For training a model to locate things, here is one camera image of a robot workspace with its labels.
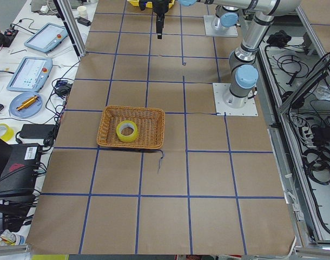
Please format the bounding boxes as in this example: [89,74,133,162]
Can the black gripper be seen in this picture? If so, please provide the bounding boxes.
[152,0,169,40]

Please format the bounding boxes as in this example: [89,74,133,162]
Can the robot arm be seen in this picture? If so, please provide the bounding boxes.
[202,0,301,99]
[212,5,239,30]

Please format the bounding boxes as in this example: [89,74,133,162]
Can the spare yellow tape roll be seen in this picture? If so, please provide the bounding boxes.
[0,123,14,142]

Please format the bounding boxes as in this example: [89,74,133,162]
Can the yellow plastic basket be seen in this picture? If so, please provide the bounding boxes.
[127,0,175,9]

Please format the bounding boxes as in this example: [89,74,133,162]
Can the black power adapter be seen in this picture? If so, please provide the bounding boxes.
[76,17,91,27]

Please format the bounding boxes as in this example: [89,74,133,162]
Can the brown wicker basket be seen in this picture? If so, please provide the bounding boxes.
[97,106,165,150]

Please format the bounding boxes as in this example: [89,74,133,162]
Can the right teach pendant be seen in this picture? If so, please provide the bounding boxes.
[24,23,68,53]

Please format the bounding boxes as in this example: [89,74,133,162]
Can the teach pendant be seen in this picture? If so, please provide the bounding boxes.
[6,56,53,92]
[24,23,68,53]

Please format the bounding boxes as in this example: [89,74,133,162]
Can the left teach pendant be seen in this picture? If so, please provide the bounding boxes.
[6,56,53,92]

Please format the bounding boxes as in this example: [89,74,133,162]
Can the blue plate with brass part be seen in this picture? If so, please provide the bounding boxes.
[9,92,43,119]

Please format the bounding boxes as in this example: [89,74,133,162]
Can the black computer box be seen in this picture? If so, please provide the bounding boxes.
[0,138,41,198]

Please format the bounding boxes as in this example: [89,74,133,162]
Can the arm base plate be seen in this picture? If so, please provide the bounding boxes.
[213,83,258,116]
[203,13,238,37]

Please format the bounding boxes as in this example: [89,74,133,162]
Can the aluminium frame post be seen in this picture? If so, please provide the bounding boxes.
[54,0,87,57]

